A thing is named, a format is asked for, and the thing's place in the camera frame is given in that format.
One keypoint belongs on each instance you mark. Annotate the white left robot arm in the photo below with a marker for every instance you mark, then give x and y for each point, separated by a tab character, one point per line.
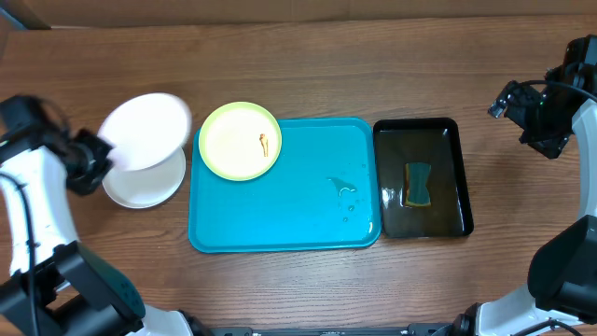
57	285

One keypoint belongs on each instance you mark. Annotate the white plate with sauce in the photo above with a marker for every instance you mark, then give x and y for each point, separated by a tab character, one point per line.
148	187

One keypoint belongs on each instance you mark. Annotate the yellow plate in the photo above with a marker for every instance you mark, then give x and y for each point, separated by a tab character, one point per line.
240	141

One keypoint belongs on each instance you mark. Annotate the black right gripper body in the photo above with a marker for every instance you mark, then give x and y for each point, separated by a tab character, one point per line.
513	107

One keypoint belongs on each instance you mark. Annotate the black water tray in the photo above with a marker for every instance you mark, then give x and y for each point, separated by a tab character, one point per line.
435	141

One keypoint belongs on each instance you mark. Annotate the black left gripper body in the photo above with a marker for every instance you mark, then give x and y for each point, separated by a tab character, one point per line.
94	164

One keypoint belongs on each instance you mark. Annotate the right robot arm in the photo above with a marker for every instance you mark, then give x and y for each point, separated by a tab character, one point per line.
520	205

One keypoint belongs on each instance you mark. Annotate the green yellow sponge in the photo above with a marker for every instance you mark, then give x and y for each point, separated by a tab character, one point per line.
416	177

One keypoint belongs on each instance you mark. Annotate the teal plastic tray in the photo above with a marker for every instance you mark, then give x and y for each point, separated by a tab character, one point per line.
322	193

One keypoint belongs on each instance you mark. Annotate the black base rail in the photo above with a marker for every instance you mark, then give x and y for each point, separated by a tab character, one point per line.
326	331

